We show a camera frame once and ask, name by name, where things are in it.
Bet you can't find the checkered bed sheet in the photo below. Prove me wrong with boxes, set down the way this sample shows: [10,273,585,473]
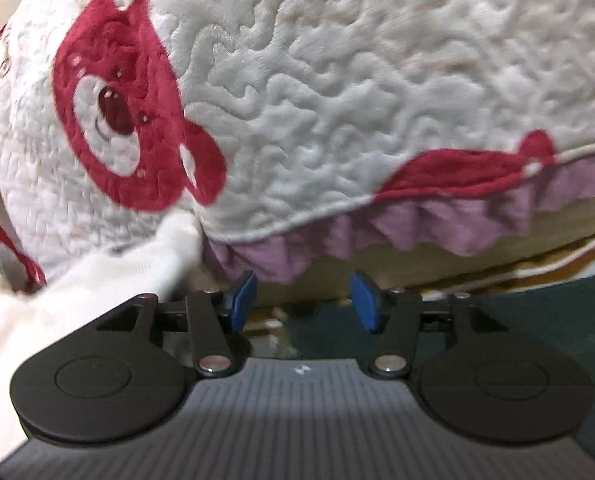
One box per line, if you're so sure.
[257,195,595,311]

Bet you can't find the dark teal garment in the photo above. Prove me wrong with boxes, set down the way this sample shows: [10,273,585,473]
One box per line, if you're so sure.
[286,275,595,463]

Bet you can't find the white cloth garment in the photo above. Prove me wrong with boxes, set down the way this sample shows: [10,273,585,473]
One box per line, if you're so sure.
[0,210,204,467]

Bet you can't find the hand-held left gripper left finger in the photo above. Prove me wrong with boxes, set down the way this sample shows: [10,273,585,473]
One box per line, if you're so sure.
[96,269,259,379]

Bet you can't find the white quilted red-print blanket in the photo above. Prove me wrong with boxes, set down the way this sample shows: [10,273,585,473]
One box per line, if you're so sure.
[0,0,595,291]

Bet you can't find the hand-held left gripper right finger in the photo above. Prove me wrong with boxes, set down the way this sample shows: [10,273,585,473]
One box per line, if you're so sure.
[351,269,509,379]

